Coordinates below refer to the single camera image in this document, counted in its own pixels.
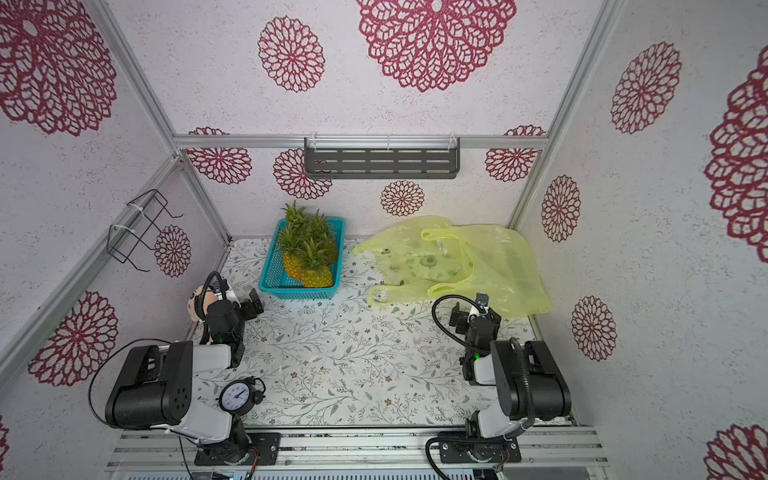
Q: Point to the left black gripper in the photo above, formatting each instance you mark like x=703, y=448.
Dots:
x=248, y=306

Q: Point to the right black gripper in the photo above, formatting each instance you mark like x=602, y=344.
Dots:
x=466, y=318

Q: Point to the pineapple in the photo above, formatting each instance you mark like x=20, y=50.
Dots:
x=289, y=244
x=316, y=270
x=316, y=227

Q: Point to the pineapple front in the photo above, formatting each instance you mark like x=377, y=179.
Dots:
x=316, y=270

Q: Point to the yellow plastic bag top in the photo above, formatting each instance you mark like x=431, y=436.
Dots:
x=419, y=259

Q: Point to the yellow plastic bag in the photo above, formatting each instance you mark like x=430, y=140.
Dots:
x=495, y=261
x=419, y=259

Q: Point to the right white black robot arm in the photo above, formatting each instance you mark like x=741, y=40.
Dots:
x=528, y=383

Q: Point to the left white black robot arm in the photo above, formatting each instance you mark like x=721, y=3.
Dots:
x=153, y=390

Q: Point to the yellow plastic bag bottom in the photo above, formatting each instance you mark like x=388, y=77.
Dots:
x=495, y=261

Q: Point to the pineapple back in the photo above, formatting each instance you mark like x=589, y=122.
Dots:
x=316, y=227

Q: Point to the plush doll toy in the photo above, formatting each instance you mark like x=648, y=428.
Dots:
x=200, y=302

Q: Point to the teal plastic basket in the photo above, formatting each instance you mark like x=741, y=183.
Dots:
x=275, y=281

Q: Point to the black alarm clock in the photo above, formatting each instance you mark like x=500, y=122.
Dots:
x=240, y=396

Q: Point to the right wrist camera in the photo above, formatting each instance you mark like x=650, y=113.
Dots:
x=482, y=303

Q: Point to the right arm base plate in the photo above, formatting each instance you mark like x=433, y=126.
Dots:
x=456, y=448

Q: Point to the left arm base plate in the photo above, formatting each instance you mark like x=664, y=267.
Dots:
x=258, y=447

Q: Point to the black wire wall rack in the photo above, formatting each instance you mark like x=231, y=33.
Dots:
x=145, y=211

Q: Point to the grey wall shelf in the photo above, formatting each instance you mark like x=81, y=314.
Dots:
x=384, y=161

